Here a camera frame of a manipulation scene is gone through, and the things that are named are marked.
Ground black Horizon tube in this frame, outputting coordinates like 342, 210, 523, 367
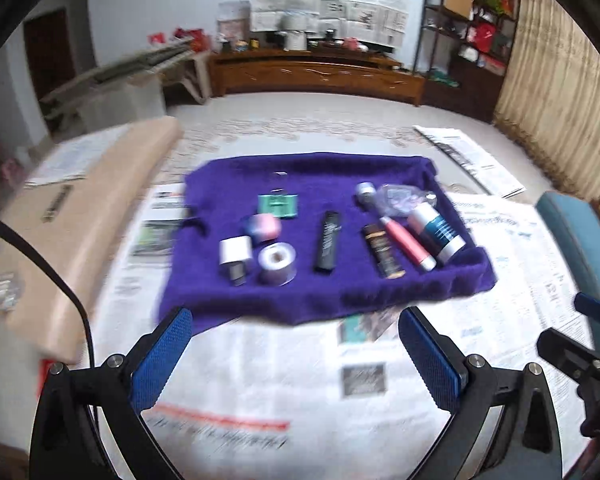
314, 210, 343, 273

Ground pink jar with blue lid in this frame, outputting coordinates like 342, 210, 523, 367
244, 213, 282, 242

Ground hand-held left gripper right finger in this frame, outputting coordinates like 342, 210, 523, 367
397, 305, 566, 480

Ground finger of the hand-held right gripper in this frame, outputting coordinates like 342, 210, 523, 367
536, 327, 600, 438
574, 292, 600, 320

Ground red bag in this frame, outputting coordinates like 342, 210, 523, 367
467, 22, 496, 53

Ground dark metal shelf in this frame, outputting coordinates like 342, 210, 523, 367
412, 0, 523, 123

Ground blue and white bottle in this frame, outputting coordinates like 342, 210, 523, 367
406, 202, 467, 266

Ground folded newspaper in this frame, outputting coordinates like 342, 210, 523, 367
414, 126, 527, 198

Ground white tape roll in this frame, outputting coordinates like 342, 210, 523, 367
257, 241, 298, 286

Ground purple towel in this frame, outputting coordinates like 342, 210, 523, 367
159, 152, 498, 328

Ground brown and black tube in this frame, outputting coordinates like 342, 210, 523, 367
361, 224, 406, 280

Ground pink tube with white cap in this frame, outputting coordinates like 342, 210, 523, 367
378, 216, 437, 272

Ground dark wooden door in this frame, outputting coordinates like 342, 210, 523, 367
22, 7, 76, 101

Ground white paper sheet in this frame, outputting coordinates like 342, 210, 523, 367
25, 125, 131, 188

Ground wall newspapers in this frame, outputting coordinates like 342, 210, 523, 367
252, 0, 411, 46

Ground newspaper table cover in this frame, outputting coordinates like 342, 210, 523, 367
92, 182, 600, 480

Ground black pen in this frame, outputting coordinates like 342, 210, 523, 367
41, 185, 73, 222

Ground blue chair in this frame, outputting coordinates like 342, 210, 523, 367
535, 191, 600, 361

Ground clear plastic bottle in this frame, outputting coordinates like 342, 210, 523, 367
377, 183, 438, 213

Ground green binder clip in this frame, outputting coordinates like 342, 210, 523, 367
257, 187, 299, 220

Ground white charger plug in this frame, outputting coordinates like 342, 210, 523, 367
219, 235, 253, 287

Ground white pot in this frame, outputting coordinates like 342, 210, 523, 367
280, 12, 308, 52

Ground beige cushion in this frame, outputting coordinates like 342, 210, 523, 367
0, 116, 185, 363

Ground stack of folded boards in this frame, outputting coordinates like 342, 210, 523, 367
39, 40, 212, 116

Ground beige curtain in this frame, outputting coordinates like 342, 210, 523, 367
492, 0, 600, 206

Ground black cable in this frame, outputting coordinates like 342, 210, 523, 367
0, 211, 98, 441

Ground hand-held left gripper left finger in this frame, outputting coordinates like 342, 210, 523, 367
30, 306, 193, 480

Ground wooden cabinet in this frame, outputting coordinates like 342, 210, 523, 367
209, 50, 426, 107

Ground clear plastic wrapper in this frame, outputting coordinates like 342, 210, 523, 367
0, 270, 23, 313

